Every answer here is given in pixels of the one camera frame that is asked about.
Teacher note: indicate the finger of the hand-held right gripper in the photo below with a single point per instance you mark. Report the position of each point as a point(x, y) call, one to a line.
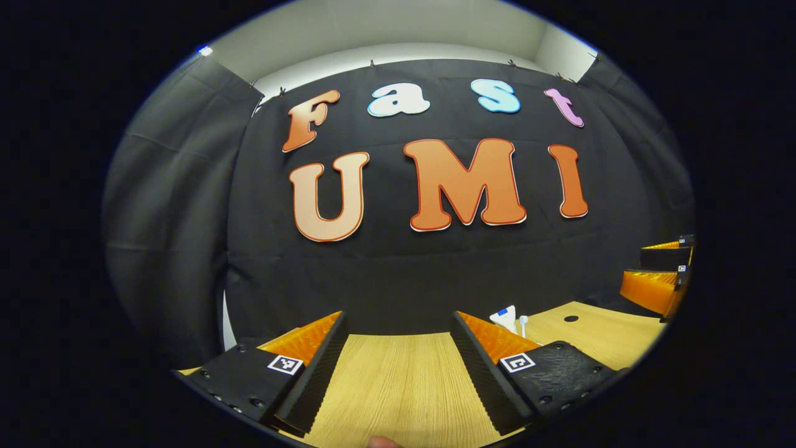
point(662, 256)
point(650, 289)

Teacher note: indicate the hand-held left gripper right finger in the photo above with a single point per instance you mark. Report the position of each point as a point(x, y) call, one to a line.
point(479, 373)

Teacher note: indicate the white toothpaste tube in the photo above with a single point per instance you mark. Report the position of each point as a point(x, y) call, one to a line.
point(505, 318)

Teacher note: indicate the black backdrop cloth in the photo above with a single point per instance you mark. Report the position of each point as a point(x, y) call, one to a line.
point(398, 274)

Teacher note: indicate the wooden desktop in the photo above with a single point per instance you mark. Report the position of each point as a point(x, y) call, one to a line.
point(398, 386)

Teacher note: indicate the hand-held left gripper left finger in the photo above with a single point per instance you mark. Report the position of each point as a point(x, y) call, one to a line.
point(320, 379)

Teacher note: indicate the white toothbrush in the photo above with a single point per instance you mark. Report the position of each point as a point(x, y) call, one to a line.
point(523, 320)

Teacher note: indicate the ceiling light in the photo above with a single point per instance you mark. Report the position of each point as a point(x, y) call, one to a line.
point(205, 50)

